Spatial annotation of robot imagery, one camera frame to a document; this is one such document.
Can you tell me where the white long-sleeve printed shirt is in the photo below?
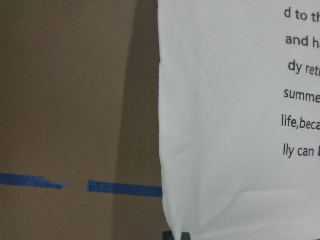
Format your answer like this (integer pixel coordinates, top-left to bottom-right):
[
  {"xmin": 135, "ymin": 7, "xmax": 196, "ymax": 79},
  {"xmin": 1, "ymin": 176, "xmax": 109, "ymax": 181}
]
[{"xmin": 158, "ymin": 0, "xmax": 320, "ymax": 240}]

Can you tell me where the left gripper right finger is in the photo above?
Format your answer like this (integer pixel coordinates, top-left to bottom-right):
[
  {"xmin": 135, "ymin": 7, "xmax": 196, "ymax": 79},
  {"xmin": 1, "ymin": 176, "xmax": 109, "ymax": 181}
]
[{"xmin": 181, "ymin": 232, "xmax": 191, "ymax": 240}]

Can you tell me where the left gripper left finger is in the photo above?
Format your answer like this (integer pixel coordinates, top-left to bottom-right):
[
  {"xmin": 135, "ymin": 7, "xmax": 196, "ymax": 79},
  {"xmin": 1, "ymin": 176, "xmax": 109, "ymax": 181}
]
[{"xmin": 162, "ymin": 231, "xmax": 175, "ymax": 240}]

